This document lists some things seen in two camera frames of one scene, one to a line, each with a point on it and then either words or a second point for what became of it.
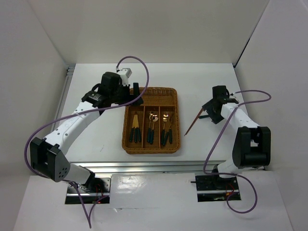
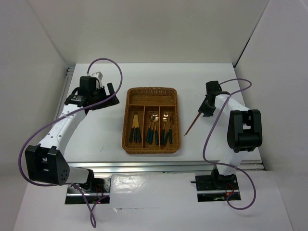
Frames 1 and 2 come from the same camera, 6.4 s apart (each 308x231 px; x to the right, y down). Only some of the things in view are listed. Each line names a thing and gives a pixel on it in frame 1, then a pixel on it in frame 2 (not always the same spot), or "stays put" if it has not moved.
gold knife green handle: x=135 y=125 stays put
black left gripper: x=129 y=97 to x=110 y=101
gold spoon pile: x=165 y=117 stays put
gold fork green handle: x=171 y=131 stays put
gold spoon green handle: x=203 y=116 to x=156 y=133
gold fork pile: x=166 y=136 stays put
